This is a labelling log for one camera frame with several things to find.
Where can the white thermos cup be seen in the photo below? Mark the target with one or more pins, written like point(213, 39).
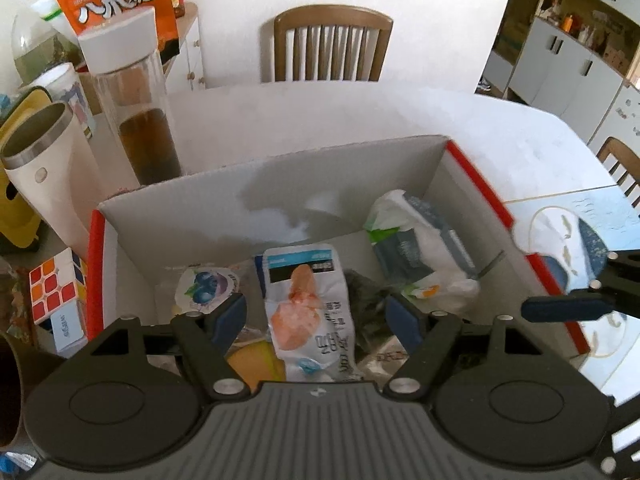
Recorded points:
point(50, 162)

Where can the glass tea bottle white lid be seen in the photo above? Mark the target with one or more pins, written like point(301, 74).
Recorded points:
point(124, 61)

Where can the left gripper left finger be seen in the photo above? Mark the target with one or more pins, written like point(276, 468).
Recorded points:
point(204, 340)

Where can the grey wall cabinet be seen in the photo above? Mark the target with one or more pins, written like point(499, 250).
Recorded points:
point(569, 58)

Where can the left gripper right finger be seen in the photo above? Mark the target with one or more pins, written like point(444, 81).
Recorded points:
point(428, 338)

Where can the dark seaweed snack bag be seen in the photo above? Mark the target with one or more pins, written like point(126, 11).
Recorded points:
point(367, 307)

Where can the blueberry bread package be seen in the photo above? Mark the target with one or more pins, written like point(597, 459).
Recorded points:
point(203, 288)

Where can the red cardboard box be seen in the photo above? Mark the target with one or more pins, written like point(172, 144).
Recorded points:
point(232, 214)

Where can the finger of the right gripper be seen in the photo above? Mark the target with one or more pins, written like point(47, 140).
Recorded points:
point(615, 289)

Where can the wooden chair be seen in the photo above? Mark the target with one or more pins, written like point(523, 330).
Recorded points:
point(623, 166)
point(323, 42)

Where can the wooden chair right side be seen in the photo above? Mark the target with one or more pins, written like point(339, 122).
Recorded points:
point(623, 166)

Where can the rubik's cube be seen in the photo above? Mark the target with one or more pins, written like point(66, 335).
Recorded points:
point(59, 280)

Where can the white side cabinet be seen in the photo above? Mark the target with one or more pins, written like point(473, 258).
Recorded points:
point(185, 71)

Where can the wooden chair far side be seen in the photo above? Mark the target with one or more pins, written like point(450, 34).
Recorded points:
point(323, 42)

